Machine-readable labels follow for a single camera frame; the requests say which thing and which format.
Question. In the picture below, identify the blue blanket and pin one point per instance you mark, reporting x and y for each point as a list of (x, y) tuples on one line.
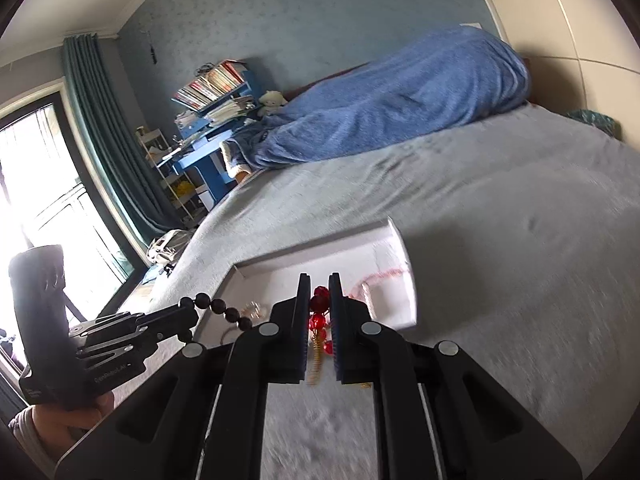
[(400, 90)]

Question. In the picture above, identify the window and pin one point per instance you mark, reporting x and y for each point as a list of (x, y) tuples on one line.
[(45, 200)]

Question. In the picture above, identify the row of books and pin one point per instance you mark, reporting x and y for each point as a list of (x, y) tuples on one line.
[(215, 82)]

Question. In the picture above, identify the dark wall hanging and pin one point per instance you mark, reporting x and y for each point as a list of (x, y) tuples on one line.
[(151, 49)]

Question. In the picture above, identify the person's left hand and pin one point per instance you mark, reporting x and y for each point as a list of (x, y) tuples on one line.
[(65, 422)]

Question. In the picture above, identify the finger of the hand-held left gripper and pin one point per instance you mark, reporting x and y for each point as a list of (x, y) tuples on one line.
[(170, 315), (184, 337)]

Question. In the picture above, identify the grey bed blanket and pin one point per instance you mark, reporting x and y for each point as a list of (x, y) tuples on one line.
[(500, 210)]

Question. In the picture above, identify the white plush toy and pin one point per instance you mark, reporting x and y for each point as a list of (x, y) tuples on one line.
[(272, 102)]

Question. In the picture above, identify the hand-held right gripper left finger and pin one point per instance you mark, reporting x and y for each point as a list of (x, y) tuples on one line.
[(302, 330)]

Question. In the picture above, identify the white storage rack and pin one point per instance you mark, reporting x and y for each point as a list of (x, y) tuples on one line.
[(187, 195)]

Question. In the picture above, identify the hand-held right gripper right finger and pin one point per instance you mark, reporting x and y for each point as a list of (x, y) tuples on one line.
[(336, 330)]

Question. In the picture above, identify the stack of papers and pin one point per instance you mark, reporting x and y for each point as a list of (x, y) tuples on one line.
[(230, 110)]

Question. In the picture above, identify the teal curtain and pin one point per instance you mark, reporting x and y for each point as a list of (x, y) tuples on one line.
[(110, 135)]

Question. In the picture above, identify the wooden headboard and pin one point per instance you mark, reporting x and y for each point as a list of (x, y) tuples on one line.
[(330, 77)]

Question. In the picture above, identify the person's left forearm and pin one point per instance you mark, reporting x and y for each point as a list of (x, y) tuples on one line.
[(22, 425)]

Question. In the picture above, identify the beige wardrobe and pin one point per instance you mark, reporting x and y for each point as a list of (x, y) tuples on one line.
[(575, 20)]

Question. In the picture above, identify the teal patterned cloth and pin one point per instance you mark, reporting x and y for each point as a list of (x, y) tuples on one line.
[(595, 121)]

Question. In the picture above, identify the blue desk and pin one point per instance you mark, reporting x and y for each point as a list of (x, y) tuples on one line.
[(200, 160)]

